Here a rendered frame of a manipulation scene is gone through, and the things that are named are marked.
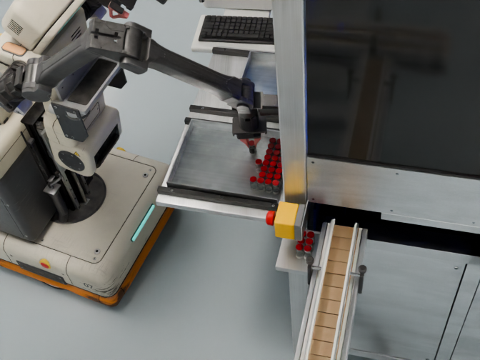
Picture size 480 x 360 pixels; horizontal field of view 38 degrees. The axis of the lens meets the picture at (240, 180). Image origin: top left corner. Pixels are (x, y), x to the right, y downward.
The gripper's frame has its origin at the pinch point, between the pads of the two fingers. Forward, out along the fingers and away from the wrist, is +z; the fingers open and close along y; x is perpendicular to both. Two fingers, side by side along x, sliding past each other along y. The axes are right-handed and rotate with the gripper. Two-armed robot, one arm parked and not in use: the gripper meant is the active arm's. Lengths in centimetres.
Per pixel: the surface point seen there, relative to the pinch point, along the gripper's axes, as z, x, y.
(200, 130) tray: 3.7, 10.3, -16.9
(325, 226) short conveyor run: -1.1, -32.2, 20.2
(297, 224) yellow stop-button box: -11.0, -37.6, 12.7
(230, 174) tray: 3.8, -8.4, -6.9
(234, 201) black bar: 2.0, -19.7, -5.3
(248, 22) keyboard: 9, 68, -2
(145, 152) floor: 92, 77, -59
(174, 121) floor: 92, 96, -46
